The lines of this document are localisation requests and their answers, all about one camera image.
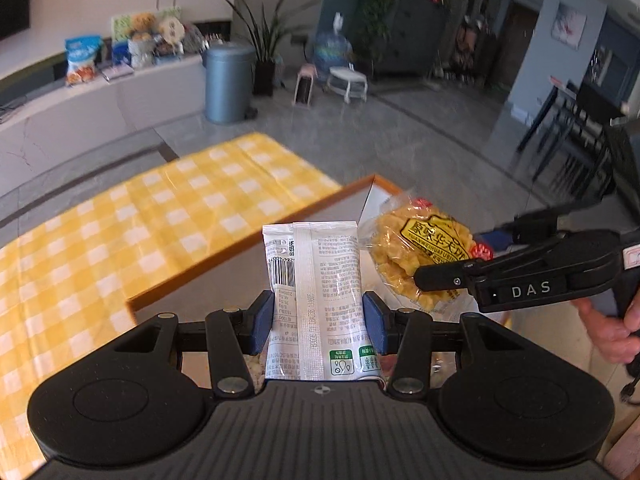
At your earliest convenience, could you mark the waffle snack packet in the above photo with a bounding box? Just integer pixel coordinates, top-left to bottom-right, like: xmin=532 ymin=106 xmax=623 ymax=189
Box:
xmin=358 ymin=193 xmax=494 ymax=313

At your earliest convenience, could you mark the white printed snack packet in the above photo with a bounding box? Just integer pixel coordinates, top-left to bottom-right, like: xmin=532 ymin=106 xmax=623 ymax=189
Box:
xmin=262 ymin=221 xmax=383 ymax=382

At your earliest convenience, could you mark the person's right hand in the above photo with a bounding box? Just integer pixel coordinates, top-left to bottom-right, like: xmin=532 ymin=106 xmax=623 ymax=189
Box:
xmin=572 ymin=294 xmax=640 ymax=364

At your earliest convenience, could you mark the orange cardboard box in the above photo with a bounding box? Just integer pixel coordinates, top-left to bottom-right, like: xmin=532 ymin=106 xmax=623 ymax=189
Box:
xmin=127 ymin=173 xmax=516 ymax=396

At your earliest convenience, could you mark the yellow checkered tablecloth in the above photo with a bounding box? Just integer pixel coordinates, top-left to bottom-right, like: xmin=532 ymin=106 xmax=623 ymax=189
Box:
xmin=1 ymin=132 xmax=337 ymax=479

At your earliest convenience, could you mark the white round stool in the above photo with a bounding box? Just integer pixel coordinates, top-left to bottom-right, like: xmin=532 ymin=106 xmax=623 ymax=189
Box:
xmin=326 ymin=67 xmax=369 ymax=104

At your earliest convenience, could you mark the pink small heater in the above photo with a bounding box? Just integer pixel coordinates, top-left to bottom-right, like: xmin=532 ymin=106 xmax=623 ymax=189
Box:
xmin=293 ymin=64 xmax=318 ymax=107

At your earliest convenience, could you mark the blue water jug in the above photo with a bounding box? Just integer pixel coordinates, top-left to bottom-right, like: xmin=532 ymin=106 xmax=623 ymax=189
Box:
xmin=312 ymin=12 xmax=352 ymax=82

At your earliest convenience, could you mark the grey metal trash bin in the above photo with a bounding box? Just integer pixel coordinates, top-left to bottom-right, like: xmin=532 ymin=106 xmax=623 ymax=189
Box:
xmin=203 ymin=42 xmax=255 ymax=125

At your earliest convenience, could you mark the white marble tv cabinet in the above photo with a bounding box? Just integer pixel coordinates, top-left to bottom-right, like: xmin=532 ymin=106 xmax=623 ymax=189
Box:
xmin=1 ymin=56 xmax=205 ymax=194

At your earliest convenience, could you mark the potted long leaf plant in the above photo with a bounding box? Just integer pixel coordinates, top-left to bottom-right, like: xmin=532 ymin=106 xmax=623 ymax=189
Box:
xmin=224 ymin=0 xmax=320 ymax=96

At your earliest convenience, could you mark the teddy bear in pot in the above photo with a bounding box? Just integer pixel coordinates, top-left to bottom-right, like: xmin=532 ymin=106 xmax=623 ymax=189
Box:
xmin=128 ymin=12 xmax=155 ymax=70

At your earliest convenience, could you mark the blue snack bag on cabinet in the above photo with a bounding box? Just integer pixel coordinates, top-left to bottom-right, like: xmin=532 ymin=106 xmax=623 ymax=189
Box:
xmin=65 ymin=35 xmax=102 ymax=87

